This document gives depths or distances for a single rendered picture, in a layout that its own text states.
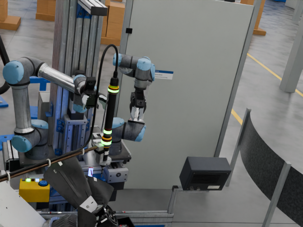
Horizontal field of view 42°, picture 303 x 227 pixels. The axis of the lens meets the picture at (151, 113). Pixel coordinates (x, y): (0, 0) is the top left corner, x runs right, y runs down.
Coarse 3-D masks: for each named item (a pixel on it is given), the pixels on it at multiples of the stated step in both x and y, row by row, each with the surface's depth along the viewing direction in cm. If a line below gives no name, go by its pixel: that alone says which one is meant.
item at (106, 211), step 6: (96, 210) 178; (102, 210) 176; (108, 210) 181; (96, 216) 176; (102, 216) 175; (108, 216) 175; (114, 216) 184; (102, 222) 174; (108, 222) 174; (114, 222) 180
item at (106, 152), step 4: (116, 72) 160; (116, 76) 161; (112, 80) 160; (116, 80) 161; (112, 84) 161; (116, 84) 161; (104, 148) 173; (108, 148) 174; (108, 152) 175; (104, 156) 175; (104, 160) 176
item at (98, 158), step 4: (96, 144) 171; (100, 148) 170; (96, 152) 172; (100, 152) 170; (104, 152) 172; (96, 156) 174; (100, 156) 173; (108, 156) 180; (96, 160) 175; (100, 160) 173; (108, 160) 177; (100, 164) 175; (104, 164) 175; (108, 164) 176
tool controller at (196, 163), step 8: (192, 160) 234; (200, 160) 235; (208, 160) 237; (216, 160) 238; (224, 160) 240; (184, 168) 238; (192, 168) 228; (200, 168) 230; (208, 168) 231; (216, 168) 233; (224, 168) 234; (184, 176) 237; (192, 176) 231; (200, 176) 232; (208, 176) 233; (216, 176) 235; (224, 176) 236; (184, 184) 237; (192, 184) 236; (200, 184) 237; (208, 184) 239; (216, 184) 240; (224, 184) 242
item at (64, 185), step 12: (48, 168) 169; (60, 168) 174; (72, 168) 178; (48, 180) 167; (60, 180) 172; (72, 180) 176; (84, 180) 181; (60, 192) 171; (72, 192) 175; (84, 192) 178; (72, 204) 174
